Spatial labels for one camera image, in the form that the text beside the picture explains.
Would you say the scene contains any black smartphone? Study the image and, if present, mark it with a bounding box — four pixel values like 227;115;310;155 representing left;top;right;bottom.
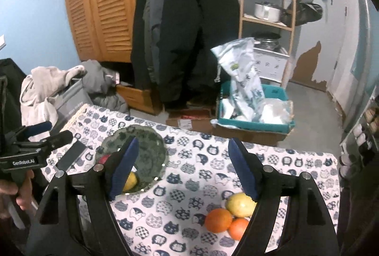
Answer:
56;140;87;171

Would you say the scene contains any red apple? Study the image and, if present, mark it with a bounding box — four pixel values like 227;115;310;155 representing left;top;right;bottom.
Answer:
98;155;110;165

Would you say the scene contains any large orange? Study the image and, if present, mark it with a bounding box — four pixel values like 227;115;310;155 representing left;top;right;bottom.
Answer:
227;217;249;241
204;208;233;233

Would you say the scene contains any green glass bowl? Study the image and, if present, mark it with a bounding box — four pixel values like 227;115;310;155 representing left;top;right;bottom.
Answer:
95;124;168;194

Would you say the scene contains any white patterned storage box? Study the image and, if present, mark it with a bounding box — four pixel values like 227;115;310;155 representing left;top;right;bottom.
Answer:
254;47;289;83

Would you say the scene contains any steel steamer pot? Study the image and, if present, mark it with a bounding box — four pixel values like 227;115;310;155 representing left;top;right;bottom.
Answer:
252;32;281;51

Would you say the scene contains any white rice bag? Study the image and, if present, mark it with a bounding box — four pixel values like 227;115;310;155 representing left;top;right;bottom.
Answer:
211;37;265;122

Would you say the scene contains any person's left hand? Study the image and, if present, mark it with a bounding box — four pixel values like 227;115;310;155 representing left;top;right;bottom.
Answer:
1;170;34;211

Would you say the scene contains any wooden shelf rack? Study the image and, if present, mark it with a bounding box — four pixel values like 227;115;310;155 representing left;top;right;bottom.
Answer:
238;0;298;88

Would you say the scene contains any large orange front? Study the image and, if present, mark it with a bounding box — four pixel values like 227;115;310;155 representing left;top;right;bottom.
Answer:
227;217;249;241

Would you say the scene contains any brownish yellow pear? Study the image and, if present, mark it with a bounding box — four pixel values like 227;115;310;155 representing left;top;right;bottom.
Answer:
123;172;138;193

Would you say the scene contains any white pot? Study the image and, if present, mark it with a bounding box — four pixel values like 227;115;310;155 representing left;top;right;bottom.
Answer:
254;2;282;23

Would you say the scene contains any white door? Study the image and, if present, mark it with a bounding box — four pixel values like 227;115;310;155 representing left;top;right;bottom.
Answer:
328;0;360;110

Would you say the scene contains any silver vertical pipe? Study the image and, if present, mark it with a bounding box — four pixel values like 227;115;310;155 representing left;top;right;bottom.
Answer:
343;0;378;132

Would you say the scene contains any wooden drawer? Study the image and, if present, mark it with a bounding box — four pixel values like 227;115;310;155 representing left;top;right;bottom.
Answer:
116;85;162;115

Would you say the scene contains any grey backpack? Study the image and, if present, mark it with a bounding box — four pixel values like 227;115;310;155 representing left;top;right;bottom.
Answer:
280;0;323;27

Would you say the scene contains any cat pattern tablecloth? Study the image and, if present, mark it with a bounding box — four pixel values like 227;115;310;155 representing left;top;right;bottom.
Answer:
42;105;340;255

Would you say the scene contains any black hanging coat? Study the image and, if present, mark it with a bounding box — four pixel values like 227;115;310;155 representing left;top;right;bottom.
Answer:
131;0;240;110

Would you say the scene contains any white shoe rack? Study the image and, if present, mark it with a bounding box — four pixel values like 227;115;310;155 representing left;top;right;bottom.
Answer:
338;96;378;183

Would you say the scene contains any grey clothes pile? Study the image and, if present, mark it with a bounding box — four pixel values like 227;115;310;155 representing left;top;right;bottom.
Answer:
81;59;128;114

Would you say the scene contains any clear plastic bag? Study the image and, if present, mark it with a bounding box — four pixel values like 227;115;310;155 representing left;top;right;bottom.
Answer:
258;98;294;124

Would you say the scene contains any teal cardboard box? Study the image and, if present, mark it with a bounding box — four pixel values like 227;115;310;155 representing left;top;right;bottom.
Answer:
217;85;295;135

